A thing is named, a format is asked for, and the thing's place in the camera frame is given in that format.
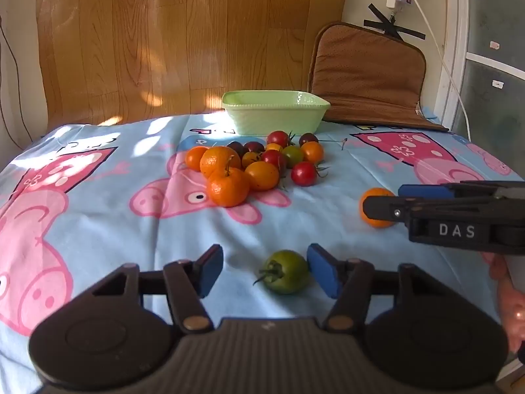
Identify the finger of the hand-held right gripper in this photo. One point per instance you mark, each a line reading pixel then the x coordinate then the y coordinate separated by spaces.
pixel 422 191
pixel 385 209

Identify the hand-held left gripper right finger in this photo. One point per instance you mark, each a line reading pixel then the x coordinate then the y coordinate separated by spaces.
pixel 324 271

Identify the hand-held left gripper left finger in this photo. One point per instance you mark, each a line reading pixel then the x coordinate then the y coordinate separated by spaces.
pixel 211 271

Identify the large green tomato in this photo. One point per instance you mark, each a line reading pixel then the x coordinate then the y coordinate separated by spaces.
pixel 287 273

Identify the orange mandarin with stem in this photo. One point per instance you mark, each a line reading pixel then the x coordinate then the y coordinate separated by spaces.
pixel 227 188

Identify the red cherry tomato with calyx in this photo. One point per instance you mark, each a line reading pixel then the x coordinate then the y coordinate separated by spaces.
pixel 303 173

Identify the green cherry tomato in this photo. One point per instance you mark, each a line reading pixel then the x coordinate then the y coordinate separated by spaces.
pixel 293 156

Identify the large orange tomato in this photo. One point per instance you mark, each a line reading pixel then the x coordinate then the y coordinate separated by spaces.
pixel 261 175

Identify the small orange cherry tomato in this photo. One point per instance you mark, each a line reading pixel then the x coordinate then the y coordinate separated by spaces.
pixel 250 159

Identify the dark purple cherry tomato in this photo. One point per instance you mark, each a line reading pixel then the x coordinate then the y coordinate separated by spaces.
pixel 235 147
pixel 254 147

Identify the yellow cherry tomato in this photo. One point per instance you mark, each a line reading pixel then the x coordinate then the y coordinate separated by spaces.
pixel 274 147

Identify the light green ceramic bowl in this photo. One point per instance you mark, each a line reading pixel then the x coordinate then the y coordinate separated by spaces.
pixel 275 121

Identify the person's right hand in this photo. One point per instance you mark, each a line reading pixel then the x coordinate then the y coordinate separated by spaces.
pixel 510 316

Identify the blue cartoon printed blanket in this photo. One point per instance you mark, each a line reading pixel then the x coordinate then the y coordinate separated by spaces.
pixel 123 221

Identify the brown seat cushion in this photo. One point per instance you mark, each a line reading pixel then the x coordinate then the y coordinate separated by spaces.
pixel 369 74

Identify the black tape strip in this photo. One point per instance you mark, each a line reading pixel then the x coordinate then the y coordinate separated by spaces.
pixel 385 19
pixel 410 33

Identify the white-framed glass door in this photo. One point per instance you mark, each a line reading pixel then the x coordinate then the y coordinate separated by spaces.
pixel 492 20

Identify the wood-pattern vinyl mat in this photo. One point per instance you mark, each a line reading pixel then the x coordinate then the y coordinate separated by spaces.
pixel 164 28

